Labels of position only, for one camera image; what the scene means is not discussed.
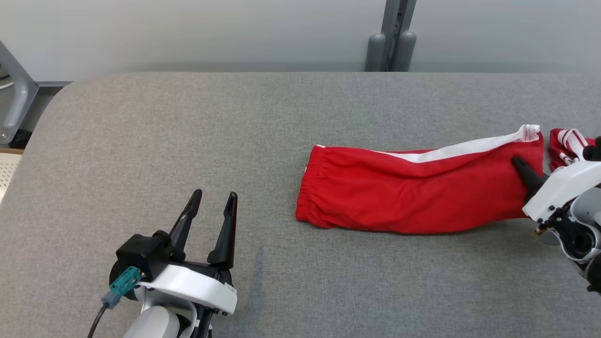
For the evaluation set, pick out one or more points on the beige perforated panel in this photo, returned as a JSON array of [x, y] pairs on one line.
[[7, 173]]

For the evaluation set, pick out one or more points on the grey metal post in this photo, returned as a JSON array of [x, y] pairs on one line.
[[390, 47]]

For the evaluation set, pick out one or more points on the grey metal frame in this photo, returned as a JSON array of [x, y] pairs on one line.
[[21, 94]]

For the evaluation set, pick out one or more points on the red basketball jersey white sleeves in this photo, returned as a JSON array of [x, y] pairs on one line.
[[561, 150]]

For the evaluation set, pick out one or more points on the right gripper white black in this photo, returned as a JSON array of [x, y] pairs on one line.
[[563, 188]]

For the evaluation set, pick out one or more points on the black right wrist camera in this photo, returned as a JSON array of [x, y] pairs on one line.
[[594, 149]]

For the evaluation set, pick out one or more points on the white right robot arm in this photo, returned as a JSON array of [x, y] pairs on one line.
[[584, 234]]

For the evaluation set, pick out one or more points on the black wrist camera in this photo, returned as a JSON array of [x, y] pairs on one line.
[[141, 253], [594, 149]]

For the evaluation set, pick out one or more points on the red shorts white stripe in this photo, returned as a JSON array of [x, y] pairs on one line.
[[399, 192]]

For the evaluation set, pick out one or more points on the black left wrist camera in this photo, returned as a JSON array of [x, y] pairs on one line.
[[141, 253]]

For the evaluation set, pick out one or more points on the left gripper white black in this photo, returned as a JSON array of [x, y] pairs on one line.
[[192, 284]]

